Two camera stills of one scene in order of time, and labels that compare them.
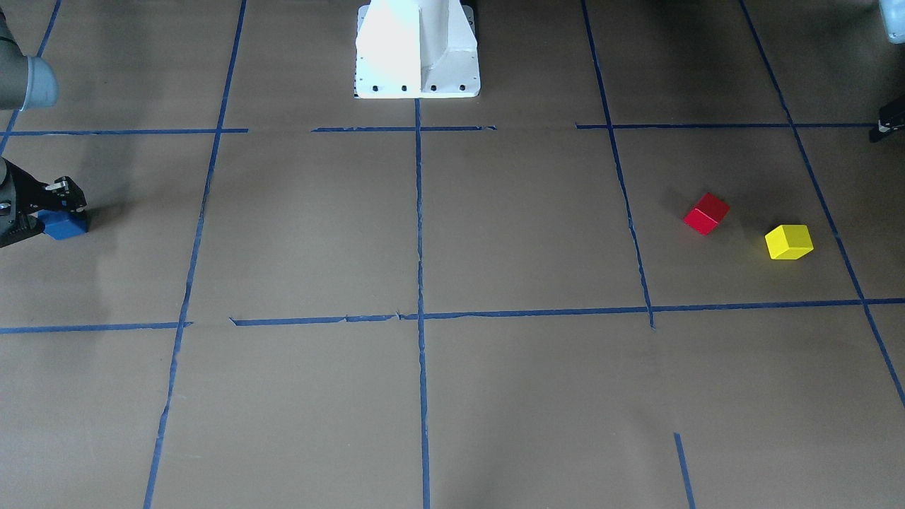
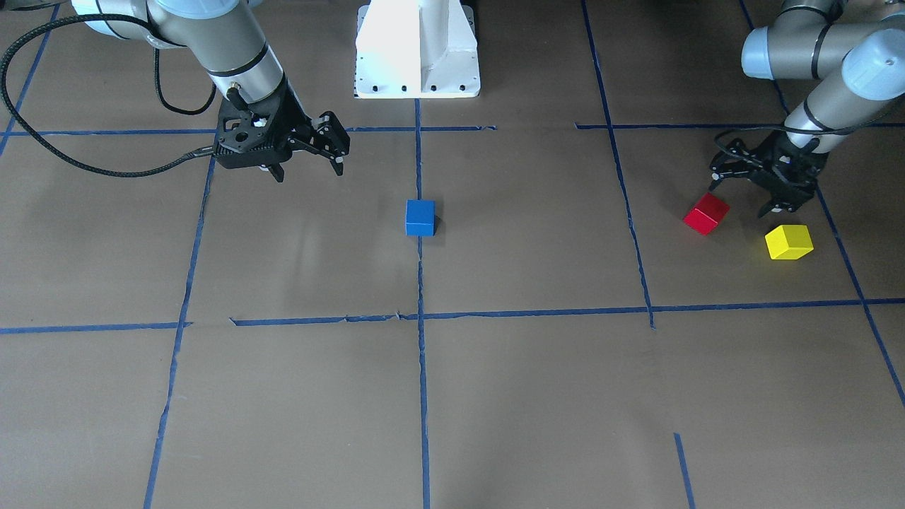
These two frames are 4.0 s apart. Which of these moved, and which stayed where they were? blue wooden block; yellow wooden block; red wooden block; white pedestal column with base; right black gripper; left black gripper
Moved: left black gripper; right black gripper; blue wooden block
Stayed: yellow wooden block; red wooden block; white pedestal column with base
